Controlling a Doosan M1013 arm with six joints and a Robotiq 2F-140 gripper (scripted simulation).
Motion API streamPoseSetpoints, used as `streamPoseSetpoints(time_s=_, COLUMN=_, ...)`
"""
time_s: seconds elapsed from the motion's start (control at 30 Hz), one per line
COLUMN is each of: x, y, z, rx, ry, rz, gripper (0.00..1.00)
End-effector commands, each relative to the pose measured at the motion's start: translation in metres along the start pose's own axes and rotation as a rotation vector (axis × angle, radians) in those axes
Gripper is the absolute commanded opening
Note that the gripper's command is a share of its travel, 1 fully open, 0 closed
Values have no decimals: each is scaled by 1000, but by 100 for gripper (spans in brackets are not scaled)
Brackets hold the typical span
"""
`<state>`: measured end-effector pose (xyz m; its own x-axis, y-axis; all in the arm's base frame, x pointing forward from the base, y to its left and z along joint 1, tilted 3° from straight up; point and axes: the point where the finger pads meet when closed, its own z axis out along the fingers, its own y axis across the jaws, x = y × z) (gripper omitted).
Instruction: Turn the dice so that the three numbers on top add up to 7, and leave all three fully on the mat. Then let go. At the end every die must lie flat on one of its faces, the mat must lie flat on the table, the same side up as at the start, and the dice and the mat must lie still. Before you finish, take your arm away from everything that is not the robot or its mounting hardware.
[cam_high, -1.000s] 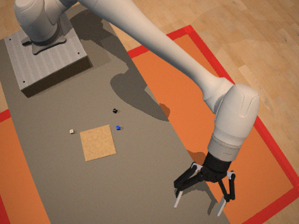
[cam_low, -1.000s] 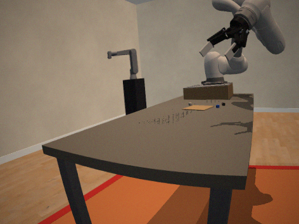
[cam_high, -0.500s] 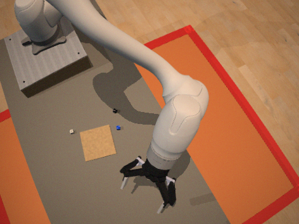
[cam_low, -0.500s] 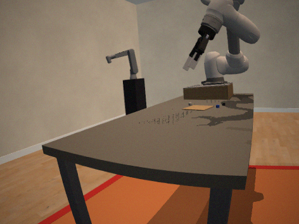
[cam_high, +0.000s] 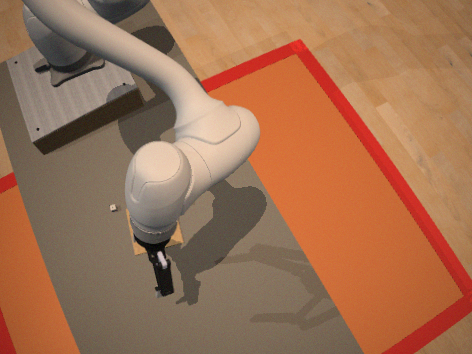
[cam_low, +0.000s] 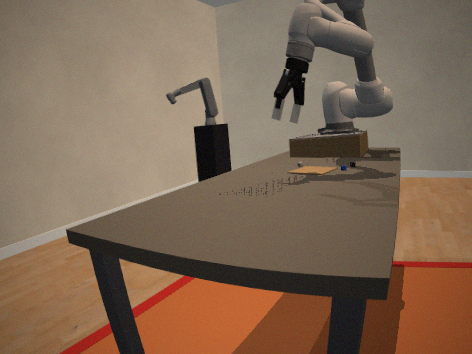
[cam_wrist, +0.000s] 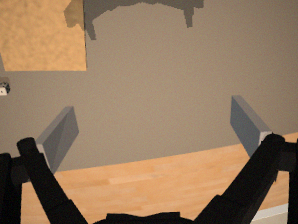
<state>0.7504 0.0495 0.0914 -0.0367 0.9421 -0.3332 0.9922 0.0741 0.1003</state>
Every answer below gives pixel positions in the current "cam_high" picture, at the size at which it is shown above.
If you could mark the orange flat mat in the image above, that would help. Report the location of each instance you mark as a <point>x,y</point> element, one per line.
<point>175,239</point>

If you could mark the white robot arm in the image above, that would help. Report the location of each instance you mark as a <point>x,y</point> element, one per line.
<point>161,183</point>

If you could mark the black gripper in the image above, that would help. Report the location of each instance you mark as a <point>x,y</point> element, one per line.
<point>162,269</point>

